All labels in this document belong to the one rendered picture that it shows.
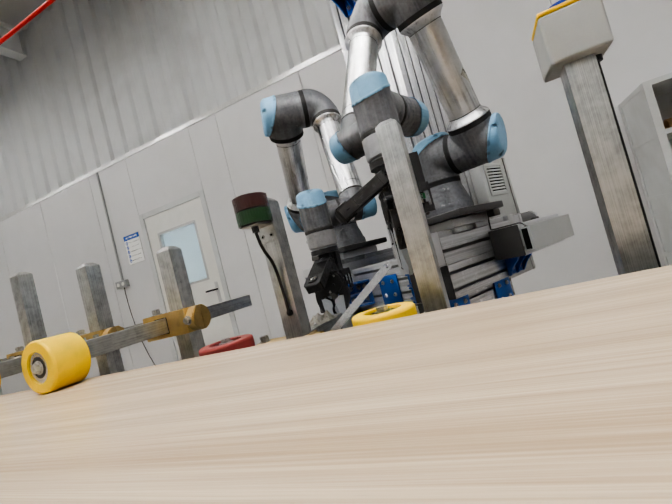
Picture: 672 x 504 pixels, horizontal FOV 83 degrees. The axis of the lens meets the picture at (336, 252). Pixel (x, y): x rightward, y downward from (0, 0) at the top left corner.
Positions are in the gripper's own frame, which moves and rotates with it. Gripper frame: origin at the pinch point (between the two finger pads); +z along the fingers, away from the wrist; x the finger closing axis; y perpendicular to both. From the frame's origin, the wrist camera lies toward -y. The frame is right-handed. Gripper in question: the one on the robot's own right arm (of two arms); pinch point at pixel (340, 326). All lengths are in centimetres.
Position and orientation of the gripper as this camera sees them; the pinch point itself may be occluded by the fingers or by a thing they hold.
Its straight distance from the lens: 97.0
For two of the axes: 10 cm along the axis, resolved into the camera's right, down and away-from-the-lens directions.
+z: 2.5, 9.7, -0.4
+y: 3.7, -0.6, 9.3
